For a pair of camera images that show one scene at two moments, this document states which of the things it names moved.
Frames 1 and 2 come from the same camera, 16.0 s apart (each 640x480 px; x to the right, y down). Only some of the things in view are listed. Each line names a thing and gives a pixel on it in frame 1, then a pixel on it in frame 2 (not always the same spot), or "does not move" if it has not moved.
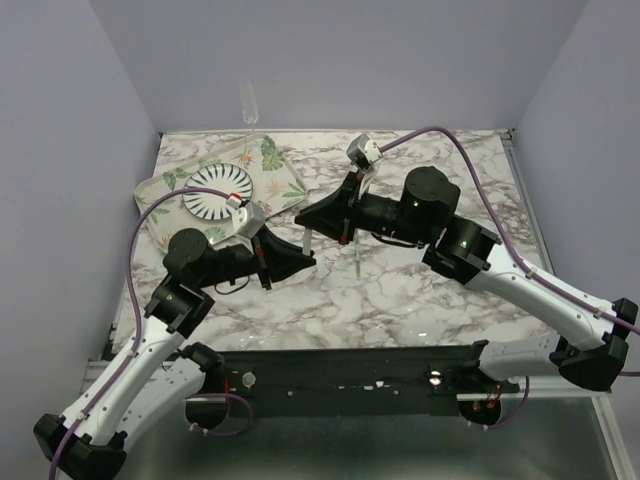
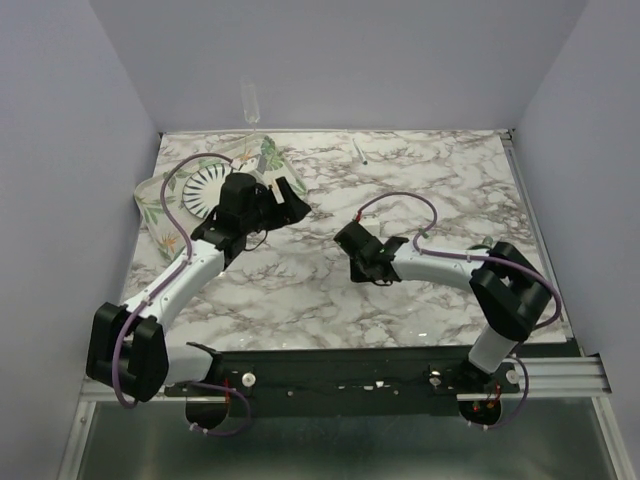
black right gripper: [336, 216] → [356, 275]
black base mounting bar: [403, 381] does not move
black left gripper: [275, 257] → [290, 212]
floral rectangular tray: [276, 187] does not move
